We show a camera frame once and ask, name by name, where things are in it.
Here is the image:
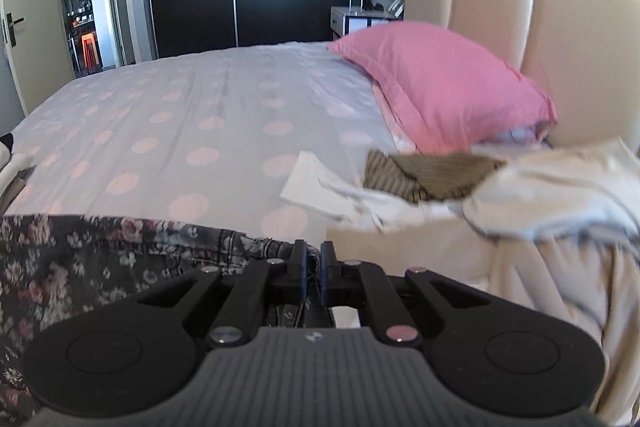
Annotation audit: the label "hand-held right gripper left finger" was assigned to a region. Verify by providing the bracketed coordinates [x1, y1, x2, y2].
[135, 239, 308, 349]

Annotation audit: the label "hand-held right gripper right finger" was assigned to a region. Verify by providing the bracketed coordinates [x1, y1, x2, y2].
[320, 241, 493, 348]

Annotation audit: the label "dark floral pants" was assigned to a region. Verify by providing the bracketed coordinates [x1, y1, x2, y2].
[0, 213, 337, 427]

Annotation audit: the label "brown striped garment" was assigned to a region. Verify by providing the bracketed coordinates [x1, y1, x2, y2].
[362, 148, 507, 204]

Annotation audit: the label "bed with polka dot duvet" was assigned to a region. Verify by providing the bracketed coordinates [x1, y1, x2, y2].
[0, 39, 441, 253]

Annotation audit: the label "pink pillow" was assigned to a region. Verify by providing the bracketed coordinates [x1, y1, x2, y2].
[327, 21, 559, 155]

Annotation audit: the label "white garment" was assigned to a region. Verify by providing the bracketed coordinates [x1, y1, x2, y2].
[461, 138, 640, 256]

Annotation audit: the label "grey nightstand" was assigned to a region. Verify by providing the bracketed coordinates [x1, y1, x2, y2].
[330, 5, 404, 42]

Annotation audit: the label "orange stool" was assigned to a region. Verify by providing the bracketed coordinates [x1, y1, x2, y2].
[75, 32, 99, 76]

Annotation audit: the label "stack of folded beige towels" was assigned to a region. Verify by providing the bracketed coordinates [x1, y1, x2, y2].
[0, 142, 37, 195]

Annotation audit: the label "beige padded headboard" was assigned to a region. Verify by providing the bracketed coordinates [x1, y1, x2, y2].
[404, 0, 640, 150]

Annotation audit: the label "beige door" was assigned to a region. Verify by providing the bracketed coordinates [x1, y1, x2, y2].
[0, 0, 77, 116]

